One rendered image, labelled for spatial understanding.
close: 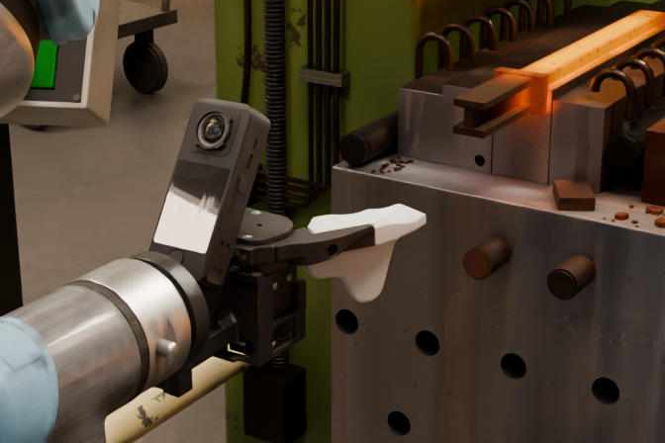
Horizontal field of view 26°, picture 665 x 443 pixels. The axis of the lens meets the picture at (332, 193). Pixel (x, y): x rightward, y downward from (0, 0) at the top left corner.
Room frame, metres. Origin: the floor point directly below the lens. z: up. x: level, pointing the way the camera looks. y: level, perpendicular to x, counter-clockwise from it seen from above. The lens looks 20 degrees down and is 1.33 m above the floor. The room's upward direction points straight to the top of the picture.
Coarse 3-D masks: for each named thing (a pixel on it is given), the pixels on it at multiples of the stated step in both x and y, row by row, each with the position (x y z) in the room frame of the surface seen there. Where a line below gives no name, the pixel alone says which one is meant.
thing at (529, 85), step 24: (624, 24) 1.40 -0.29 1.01; (648, 24) 1.41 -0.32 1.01; (576, 48) 1.30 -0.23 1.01; (600, 48) 1.30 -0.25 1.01; (504, 72) 1.19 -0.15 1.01; (528, 72) 1.19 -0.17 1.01; (552, 72) 1.21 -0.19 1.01; (480, 96) 1.12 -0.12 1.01; (504, 96) 1.13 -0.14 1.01; (528, 96) 1.18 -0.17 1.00; (480, 120) 1.12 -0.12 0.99; (504, 120) 1.14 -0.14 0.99
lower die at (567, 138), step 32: (544, 32) 1.48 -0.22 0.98; (576, 32) 1.44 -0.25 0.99; (480, 64) 1.35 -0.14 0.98; (512, 64) 1.31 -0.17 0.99; (608, 64) 1.29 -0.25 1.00; (416, 96) 1.26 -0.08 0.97; (448, 96) 1.24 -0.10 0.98; (576, 96) 1.19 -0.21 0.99; (608, 96) 1.19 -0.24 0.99; (640, 96) 1.23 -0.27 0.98; (416, 128) 1.26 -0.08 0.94; (448, 128) 1.24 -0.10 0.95; (512, 128) 1.20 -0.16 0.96; (544, 128) 1.19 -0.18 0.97; (576, 128) 1.17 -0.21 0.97; (608, 128) 1.17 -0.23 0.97; (448, 160) 1.24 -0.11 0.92; (512, 160) 1.20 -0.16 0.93; (544, 160) 1.19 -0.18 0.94; (576, 160) 1.17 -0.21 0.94; (640, 160) 1.24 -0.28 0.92
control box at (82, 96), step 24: (120, 0) 1.40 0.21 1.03; (96, 24) 1.31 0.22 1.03; (72, 48) 1.30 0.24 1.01; (96, 48) 1.31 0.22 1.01; (72, 72) 1.29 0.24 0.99; (96, 72) 1.30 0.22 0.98; (48, 96) 1.28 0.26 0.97; (72, 96) 1.28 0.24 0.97; (96, 96) 1.30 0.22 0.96; (0, 120) 1.33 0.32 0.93; (24, 120) 1.33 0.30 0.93; (48, 120) 1.32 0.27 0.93; (72, 120) 1.31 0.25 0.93; (96, 120) 1.31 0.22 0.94
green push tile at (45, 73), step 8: (40, 48) 1.30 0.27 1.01; (48, 48) 1.30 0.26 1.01; (56, 48) 1.30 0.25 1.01; (40, 56) 1.29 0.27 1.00; (48, 56) 1.29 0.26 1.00; (56, 56) 1.30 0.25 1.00; (40, 64) 1.29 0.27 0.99; (48, 64) 1.29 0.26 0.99; (56, 64) 1.29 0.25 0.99; (40, 72) 1.29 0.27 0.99; (48, 72) 1.29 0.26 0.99; (32, 80) 1.28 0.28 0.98; (40, 80) 1.28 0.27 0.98; (48, 80) 1.28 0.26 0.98; (32, 88) 1.28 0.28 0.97; (40, 88) 1.28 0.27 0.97; (48, 88) 1.28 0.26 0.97
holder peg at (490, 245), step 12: (492, 240) 1.13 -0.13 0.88; (504, 240) 1.14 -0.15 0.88; (468, 252) 1.12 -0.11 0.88; (480, 252) 1.11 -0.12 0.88; (492, 252) 1.11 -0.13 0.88; (504, 252) 1.13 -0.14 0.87; (468, 264) 1.11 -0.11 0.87; (480, 264) 1.11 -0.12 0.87; (492, 264) 1.10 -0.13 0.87; (504, 264) 1.13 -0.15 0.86; (480, 276) 1.11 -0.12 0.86
